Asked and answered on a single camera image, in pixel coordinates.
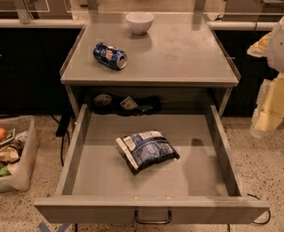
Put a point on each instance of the blue chip bag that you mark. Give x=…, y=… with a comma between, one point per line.
x=146, y=148

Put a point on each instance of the white bowl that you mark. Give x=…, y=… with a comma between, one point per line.
x=139, y=22

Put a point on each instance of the black drawer handle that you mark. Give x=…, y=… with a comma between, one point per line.
x=152, y=217

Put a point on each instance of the grey counter cabinet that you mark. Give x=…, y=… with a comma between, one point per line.
x=179, y=50

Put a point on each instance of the blue soda can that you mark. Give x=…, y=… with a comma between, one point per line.
x=110, y=56

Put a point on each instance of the dark items behind drawer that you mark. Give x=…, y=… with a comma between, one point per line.
x=125, y=106

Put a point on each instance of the clear plastic bin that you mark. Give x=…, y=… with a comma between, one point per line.
x=19, y=144

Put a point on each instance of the grey open drawer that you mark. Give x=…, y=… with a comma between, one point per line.
x=98, y=185

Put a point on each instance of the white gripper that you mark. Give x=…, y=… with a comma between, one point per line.
x=269, y=111

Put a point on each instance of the tan snack bag in bin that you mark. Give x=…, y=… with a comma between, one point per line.
x=9, y=154

